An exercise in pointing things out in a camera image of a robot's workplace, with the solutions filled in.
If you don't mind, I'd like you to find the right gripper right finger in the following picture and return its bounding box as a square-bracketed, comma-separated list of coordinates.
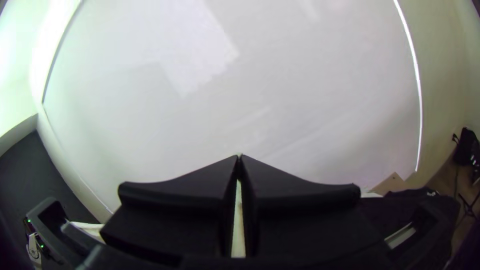
[239, 154, 387, 260]

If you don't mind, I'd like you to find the white t-shirt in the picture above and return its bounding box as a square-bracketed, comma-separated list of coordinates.
[68, 179, 418, 259]

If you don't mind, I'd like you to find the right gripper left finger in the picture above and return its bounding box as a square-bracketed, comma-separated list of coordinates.
[100, 155, 240, 260]

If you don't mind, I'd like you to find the black tripod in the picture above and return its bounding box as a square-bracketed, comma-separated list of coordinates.
[456, 190, 480, 220]

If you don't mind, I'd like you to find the black bag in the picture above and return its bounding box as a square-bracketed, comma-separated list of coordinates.
[451, 127, 480, 167]

